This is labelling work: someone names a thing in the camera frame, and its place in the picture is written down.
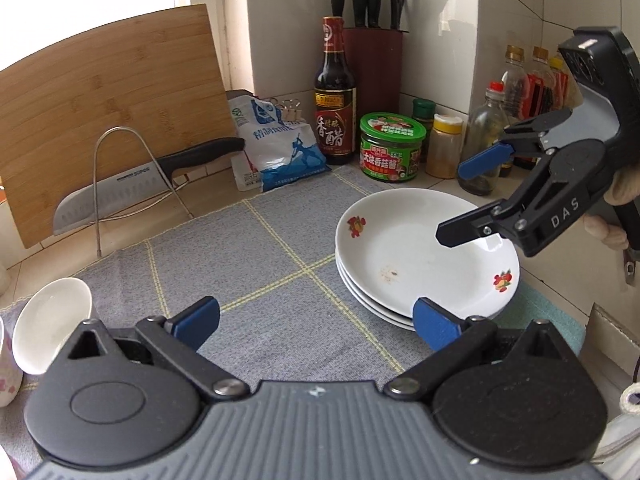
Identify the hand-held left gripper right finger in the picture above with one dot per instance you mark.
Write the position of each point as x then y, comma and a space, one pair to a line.
435, 327

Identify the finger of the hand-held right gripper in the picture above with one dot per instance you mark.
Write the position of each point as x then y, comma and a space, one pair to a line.
465, 227
485, 160

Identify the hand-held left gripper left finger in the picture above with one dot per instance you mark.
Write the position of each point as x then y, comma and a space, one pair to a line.
197, 320

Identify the white floral plate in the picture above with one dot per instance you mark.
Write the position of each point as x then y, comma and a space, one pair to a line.
415, 240
385, 321
372, 305

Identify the white floral bowl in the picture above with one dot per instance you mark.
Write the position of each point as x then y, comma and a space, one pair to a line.
10, 370
50, 320

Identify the red-cap glass oil bottle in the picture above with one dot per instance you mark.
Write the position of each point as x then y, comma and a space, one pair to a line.
482, 125

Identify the yellow-lid spice jar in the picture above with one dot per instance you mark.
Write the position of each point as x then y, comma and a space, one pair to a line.
445, 152

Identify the green-cap spice bottle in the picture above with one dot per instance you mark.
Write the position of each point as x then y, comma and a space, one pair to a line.
422, 110

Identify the green-lid sauce jar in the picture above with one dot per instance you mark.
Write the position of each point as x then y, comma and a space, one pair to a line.
392, 152

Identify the yellow-cap bottle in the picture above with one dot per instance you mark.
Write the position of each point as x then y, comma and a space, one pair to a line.
557, 67

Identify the small metal tool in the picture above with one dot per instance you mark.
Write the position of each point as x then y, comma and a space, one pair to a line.
631, 270

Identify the grey checked mat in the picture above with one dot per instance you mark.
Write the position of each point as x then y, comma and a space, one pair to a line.
280, 240

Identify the dark red knife block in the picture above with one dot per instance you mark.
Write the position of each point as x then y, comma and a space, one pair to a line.
375, 70

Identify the dark vinegar bottle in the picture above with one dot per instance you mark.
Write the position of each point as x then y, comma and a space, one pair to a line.
334, 125

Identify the black scissors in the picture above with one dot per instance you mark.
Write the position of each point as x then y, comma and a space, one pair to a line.
397, 0

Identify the white blue salt bag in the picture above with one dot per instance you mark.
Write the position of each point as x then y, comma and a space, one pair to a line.
280, 150

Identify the metal binder clips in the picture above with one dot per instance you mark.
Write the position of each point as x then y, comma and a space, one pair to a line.
290, 110

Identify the bamboo cutting board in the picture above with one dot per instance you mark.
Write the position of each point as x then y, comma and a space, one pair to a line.
100, 85

